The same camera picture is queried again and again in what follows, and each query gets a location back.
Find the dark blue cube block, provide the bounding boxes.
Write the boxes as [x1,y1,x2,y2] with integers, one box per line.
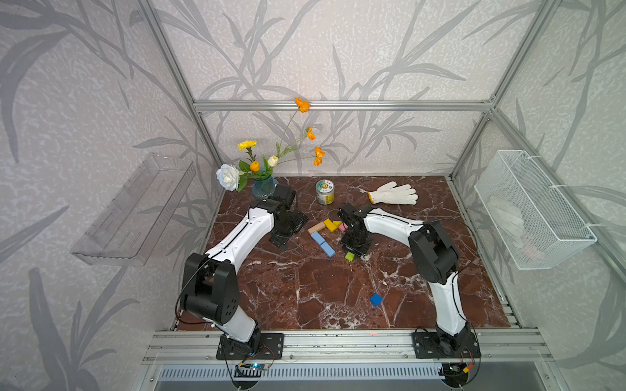
[369,293,383,307]

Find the blue glass vase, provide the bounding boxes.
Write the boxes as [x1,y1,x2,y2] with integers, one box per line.
[252,175,278,200]

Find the natural wood block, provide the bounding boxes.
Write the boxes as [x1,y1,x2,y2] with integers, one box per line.
[308,222,326,235]

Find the white items in basket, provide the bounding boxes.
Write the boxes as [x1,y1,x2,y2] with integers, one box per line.
[487,195,545,262]

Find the aluminium front rail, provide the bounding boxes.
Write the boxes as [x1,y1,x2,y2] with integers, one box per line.
[142,328,554,365]

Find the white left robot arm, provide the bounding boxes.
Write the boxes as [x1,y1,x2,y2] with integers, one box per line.
[174,184,308,355]

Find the yellow rectangular block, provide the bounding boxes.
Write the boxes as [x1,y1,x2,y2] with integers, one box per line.
[324,219,338,232]

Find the sunflower seed tin can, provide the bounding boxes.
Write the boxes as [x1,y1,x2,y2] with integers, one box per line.
[316,179,335,205]

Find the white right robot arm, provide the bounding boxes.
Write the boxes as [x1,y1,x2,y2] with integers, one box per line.
[338,204,478,358]

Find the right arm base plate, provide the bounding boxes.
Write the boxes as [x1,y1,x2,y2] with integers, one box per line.
[411,326,482,360]

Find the white wire basket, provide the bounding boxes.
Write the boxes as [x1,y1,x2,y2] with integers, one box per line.
[474,150,598,270]

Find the light blue block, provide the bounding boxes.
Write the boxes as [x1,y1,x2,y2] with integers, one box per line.
[320,243,336,257]
[311,232,325,245]

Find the artificial flower bouquet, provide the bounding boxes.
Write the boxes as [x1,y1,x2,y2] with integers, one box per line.
[215,97,317,192]

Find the white cotton glove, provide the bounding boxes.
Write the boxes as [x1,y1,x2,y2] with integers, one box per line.
[368,182,418,205]

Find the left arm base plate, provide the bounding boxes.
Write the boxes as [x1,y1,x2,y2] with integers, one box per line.
[216,332,285,360]

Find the clear acrylic wall shelf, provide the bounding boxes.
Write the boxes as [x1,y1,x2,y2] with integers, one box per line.
[70,153,197,267]

